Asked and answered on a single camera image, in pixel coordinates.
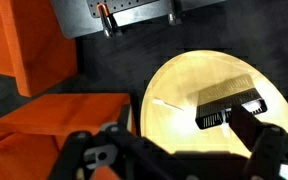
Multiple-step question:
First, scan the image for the white plastic fork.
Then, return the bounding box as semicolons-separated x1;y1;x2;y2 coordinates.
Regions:
151;98;186;112

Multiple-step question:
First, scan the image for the dark grey robot cart platform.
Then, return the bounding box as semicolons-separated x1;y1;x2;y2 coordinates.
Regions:
50;0;227;40

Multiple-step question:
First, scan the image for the orange armchair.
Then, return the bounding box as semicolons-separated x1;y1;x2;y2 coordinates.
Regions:
0;92;137;180
0;0;79;98

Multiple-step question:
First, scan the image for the white round object in bin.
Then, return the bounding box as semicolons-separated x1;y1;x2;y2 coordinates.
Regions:
246;101;264;114

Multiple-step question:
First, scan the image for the black rectangular utensil bin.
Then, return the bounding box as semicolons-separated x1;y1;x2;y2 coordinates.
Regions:
195;73;269;131

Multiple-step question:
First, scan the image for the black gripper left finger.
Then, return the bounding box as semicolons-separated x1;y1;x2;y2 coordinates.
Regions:
48;103;198;180

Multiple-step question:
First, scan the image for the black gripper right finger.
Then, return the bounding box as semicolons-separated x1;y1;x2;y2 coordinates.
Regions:
229;105;288;180

